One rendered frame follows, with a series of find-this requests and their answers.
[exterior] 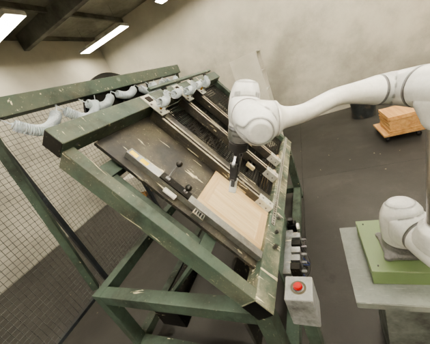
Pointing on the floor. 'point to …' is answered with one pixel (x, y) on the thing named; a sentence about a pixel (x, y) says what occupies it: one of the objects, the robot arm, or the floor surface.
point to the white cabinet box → (252, 72)
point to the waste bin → (362, 110)
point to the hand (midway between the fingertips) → (233, 185)
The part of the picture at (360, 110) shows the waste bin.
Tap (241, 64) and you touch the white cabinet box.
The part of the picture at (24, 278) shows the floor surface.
